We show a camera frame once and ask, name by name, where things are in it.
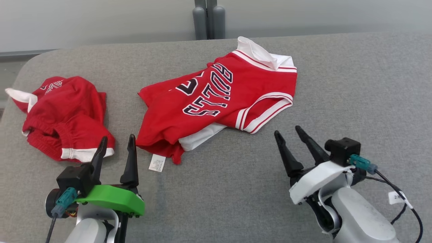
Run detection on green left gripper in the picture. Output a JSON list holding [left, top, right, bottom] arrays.
[[75, 134, 145, 217]]

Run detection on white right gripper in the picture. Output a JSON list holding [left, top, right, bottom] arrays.
[[274, 126, 355, 205]]

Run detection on red Bulls basketball jersey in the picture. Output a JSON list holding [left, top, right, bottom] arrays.
[[136, 36, 298, 172]]

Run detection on red shorts with white trim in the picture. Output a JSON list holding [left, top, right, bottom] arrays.
[[5, 76, 116, 163]]

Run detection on black cylindrical left gripper motor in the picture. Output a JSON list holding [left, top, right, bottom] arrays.
[[45, 188, 68, 219]]

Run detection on teal right camera cable connector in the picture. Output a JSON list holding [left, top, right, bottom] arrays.
[[349, 154, 378, 175]]

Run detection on teal camera cable connector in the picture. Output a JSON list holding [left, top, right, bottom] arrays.
[[51, 187, 79, 218], [349, 154, 378, 175]]

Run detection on teal left camera cable connector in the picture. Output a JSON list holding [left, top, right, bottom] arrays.
[[51, 187, 79, 218]]

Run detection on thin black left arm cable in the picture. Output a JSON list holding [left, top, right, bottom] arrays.
[[45, 214, 58, 243]]

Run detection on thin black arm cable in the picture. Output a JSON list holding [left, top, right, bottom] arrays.
[[366, 170, 424, 243], [45, 214, 58, 243]]

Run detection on white cable label tag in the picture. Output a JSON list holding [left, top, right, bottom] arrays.
[[388, 191, 413, 209]]

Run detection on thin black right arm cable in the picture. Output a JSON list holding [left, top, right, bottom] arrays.
[[366, 170, 424, 243]]

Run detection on grey partition post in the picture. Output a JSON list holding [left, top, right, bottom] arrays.
[[193, 0, 208, 41], [207, 0, 225, 40]]

